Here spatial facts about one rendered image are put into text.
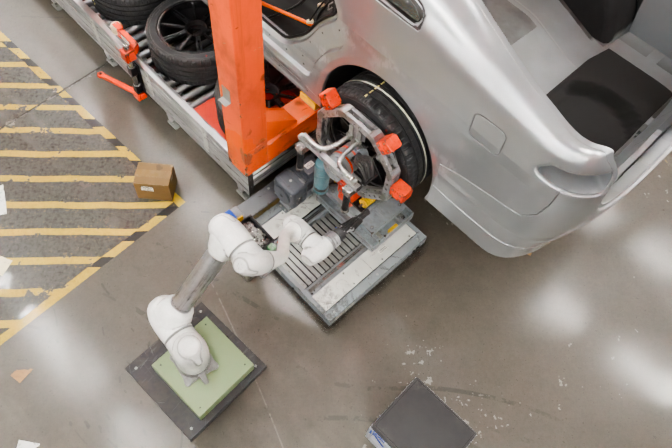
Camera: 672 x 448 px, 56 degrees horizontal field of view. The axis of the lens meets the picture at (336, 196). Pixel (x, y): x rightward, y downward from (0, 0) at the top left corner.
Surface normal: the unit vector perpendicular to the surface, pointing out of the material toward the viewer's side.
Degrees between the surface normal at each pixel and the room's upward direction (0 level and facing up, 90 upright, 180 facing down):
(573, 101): 0
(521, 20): 13
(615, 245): 0
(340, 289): 0
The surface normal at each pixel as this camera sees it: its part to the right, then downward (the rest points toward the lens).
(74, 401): 0.07, -0.53
